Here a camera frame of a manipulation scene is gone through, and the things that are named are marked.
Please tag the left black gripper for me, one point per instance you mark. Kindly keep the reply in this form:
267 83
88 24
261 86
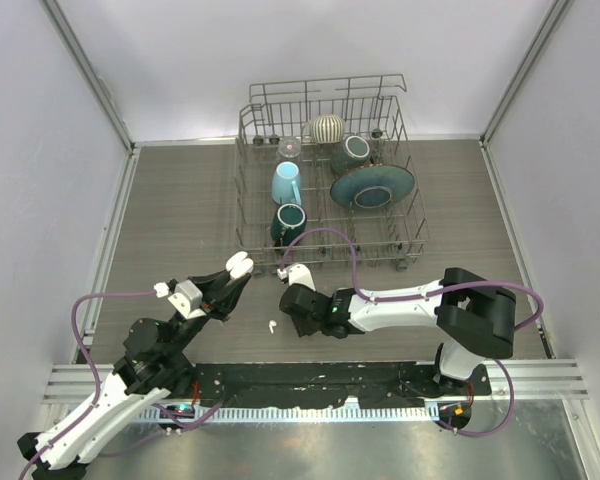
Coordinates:
216 303

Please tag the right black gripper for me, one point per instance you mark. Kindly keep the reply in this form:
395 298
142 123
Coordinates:
303 329

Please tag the white square charging case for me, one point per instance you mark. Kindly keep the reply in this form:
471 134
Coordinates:
239 265

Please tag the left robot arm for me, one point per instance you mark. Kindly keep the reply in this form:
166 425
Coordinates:
154 367

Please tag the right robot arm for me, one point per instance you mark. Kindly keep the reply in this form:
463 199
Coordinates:
480 321

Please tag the dark green mug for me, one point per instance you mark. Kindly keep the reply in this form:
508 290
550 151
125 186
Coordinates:
288 223

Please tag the light blue mug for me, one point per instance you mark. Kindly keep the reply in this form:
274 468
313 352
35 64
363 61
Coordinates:
286 184

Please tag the teal ceramic plate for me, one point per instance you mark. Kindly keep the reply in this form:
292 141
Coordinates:
372 186

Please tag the clear glass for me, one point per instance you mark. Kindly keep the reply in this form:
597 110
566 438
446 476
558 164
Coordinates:
289 149

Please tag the dark teal bowl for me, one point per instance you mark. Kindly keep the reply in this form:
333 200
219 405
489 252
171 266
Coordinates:
351 153

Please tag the striped ceramic cup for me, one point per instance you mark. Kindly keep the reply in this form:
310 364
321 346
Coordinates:
325 129

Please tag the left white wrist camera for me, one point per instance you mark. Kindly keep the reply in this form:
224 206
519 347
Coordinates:
184 296

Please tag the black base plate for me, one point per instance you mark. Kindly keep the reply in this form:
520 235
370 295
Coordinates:
322 385

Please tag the white cable duct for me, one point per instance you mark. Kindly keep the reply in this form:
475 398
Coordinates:
349 412

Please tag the grey wire dish rack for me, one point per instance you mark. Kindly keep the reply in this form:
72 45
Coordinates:
370 108

